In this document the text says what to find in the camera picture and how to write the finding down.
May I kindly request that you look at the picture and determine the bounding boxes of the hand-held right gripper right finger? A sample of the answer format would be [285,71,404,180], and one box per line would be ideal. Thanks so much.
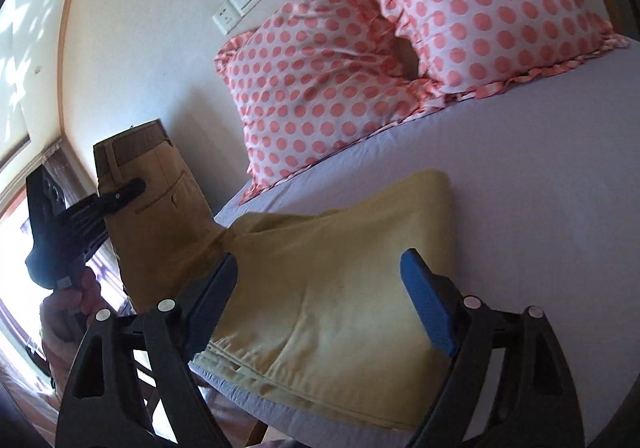
[400,248,586,448]

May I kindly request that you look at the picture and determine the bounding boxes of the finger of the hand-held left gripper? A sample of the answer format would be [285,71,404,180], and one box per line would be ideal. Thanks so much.
[95,179,147,217]

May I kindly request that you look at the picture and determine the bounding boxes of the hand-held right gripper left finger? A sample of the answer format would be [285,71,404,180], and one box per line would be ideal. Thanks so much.
[56,253,239,448]

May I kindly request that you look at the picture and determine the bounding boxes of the tan pants with brown belt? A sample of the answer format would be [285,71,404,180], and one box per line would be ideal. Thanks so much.
[93,118,458,434]

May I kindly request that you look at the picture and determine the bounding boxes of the person's left hand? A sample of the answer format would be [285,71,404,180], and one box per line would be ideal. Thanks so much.
[41,266,108,344]

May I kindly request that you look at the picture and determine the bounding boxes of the window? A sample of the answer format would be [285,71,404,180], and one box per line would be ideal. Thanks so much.
[0,143,131,394]

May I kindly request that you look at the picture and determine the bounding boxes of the brown curtain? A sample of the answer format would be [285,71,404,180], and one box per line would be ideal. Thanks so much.
[41,137,101,209]

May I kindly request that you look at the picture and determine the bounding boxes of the bed with lilac sheet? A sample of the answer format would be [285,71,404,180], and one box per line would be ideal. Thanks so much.
[189,32,640,448]

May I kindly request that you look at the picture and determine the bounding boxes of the pink polka dot pillow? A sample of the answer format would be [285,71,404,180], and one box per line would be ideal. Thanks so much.
[214,0,446,206]
[350,0,630,101]

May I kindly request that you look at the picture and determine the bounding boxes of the white wall socket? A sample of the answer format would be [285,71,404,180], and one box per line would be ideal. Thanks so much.
[212,4,244,35]

